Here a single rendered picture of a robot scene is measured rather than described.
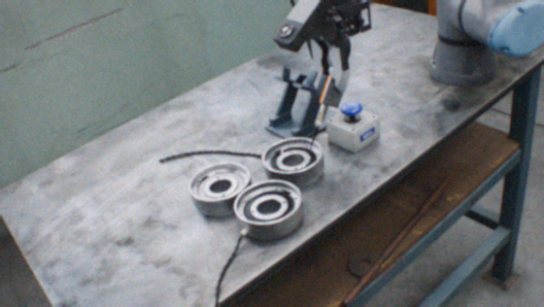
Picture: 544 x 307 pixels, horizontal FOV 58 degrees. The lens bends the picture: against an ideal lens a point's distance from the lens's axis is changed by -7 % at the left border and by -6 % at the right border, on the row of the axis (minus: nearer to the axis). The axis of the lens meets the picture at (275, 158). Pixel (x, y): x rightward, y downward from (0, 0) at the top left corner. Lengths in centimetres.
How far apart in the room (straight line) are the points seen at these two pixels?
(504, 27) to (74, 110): 191
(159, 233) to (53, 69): 158
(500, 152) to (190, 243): 86
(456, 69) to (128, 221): 72
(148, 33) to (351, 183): 176
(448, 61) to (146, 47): 166
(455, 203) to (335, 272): 33
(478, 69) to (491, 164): 29
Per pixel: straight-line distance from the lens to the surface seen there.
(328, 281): 107
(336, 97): 91
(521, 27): 100
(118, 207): 98
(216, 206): 85
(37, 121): 241
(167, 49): 257
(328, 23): 84
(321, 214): 84
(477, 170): 133
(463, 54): 115
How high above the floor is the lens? 135
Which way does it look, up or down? 34 degrees down
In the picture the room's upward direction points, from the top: 11 degrees counter-clockwise
